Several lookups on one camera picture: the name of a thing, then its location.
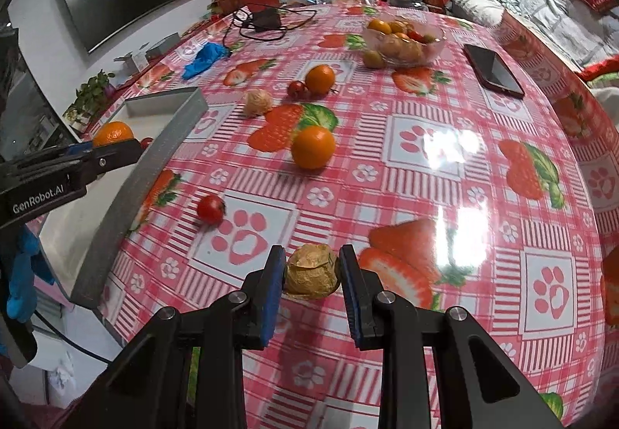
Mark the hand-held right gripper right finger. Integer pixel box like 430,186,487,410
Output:
339,244,564,429

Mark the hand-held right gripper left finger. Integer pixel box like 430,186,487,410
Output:
63,245,287,429

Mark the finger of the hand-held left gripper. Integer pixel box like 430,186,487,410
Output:
80,137,142,180
58,141,95,157

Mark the orange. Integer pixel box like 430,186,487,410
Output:
304,64,336,95
92,121,135,148
291,125,337,170

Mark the grey tray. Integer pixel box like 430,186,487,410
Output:
39,87,210,309

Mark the tan husked physalis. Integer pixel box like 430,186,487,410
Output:
242,89,273,117
284,244,340,300

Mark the person's left hand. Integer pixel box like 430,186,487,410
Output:
7,228,54,323

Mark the green potted plant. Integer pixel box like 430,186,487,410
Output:
63,70,117,125

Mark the small white box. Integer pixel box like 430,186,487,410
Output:
113,52,148,74

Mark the small grey box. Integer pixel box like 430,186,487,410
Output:
145,34,182,61

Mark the blue rubber glove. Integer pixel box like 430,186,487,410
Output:
182,42,230,80

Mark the black power adapter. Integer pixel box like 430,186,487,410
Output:
251,9,282,32

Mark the heap of small oranges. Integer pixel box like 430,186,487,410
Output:
366,19,436,64

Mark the clear glass bowl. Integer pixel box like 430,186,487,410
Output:
362,17,446,68

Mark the black smartphone red case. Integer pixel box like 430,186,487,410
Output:
463,44,526,99

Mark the grey quilted blanket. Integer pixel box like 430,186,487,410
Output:
452,0,619,72

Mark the red knitted cushion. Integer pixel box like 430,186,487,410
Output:
575,56,619,81

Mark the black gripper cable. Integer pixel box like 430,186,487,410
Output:
33,312,114,364

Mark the black adapter cable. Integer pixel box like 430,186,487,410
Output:
223,3,317,55

